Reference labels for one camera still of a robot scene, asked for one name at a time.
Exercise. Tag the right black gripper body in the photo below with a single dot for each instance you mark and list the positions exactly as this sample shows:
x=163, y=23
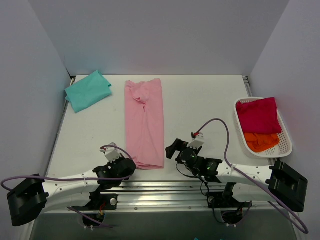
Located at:
x=178, y=149

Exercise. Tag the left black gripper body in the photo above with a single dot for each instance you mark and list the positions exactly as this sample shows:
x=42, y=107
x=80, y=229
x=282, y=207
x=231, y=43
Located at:
x=128, y=165

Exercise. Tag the pink t-shirt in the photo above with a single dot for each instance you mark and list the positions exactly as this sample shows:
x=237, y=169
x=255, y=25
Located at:
x=144, y=123

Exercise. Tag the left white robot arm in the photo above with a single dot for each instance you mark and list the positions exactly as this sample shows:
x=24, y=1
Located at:
x=36, y=194

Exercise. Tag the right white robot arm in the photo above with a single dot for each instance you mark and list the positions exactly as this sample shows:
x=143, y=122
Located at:
x=289, y=186

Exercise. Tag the orange t-shirt in basket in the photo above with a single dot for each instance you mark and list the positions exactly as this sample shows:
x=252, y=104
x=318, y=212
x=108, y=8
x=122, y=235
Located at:
x=261, y=142

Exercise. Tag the white plastic basket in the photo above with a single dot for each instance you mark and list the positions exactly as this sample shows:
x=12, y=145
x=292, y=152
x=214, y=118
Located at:
x=283, y=149

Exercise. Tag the magenta t-shirt in basket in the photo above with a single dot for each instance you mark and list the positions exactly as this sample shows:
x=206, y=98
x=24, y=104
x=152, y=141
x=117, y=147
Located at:
x=259, y=116

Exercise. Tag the teal folded t-shirt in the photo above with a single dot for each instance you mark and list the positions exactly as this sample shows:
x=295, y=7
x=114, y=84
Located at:
x=88, y=91

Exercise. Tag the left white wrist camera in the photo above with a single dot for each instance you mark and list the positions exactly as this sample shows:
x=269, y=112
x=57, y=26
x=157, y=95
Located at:
x=111, y=152

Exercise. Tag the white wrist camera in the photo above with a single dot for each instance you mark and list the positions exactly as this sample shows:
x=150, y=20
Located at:
x=111, y=152
x=197, y=142

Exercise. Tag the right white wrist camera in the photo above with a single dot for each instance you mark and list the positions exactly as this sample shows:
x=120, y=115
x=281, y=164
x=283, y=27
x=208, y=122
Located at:
x=197, y=142

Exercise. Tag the aluminium rail frame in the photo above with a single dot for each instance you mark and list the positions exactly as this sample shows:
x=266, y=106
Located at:
x=173, y=195

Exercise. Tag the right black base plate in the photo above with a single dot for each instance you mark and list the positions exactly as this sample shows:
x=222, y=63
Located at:
x=221, y=200

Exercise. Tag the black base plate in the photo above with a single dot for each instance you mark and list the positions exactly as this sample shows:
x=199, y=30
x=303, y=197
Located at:
x=221, y=200
x=99, y=202

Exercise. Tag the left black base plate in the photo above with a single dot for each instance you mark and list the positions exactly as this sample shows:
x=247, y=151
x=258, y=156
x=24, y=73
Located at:
x=99, y=202

